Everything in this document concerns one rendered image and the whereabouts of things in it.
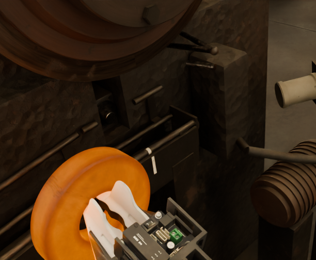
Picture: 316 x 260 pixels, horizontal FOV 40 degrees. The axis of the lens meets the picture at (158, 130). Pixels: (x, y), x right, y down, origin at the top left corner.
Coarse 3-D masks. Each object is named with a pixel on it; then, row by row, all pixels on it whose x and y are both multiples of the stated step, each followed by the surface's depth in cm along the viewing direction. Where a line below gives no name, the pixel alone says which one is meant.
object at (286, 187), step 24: (312, 144) 102; (288, 168) 97; (312, 168) 97; (264, 192) 95; (288, 192) 93; (312, 192) 95; (264, 216) 100; (288, 216) 94; (312, 216) 103; (264, 240) 109; (288, 240) 102
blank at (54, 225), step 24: (72, 168) 47; (96, 168) 48; (120, 168) 50; (48, 192) 46; (72, 192) 46; (96, 192) 49; (144, 192) 55; (48, 216) 45; (72, 216) 48; (48, 240) 46; (72, 240) 49
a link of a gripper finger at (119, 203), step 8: (120, 184) 47; (104, 192) 51; (112, 192) 49; (120, 192) 48; (128, 192) 46; (96, 200) 50; (104, 200) 50; (112, 200) 50; (120, 200) 49; (128, 200) 47; (104, 208) 51; (112, 208) 49; (120, 208) 49; (128, 208) 48; (136, 208) 47; (112, 216) 50; (120, 216) 49; (128, 216) 49; (136, 216) 48; (144, 216) 46; (128, 224) 48
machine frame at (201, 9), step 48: (240, 0) 95; (240, 48) 102; (0, 96) 68; (48, 96) 71; (192, 96) 96; (0, 144) 69; (48, 144) 75; (96, 144) 82; (144, 144) 92; (0, 192) 72; (240, 192) 128; (0, 240) 76; (240, 240) 140
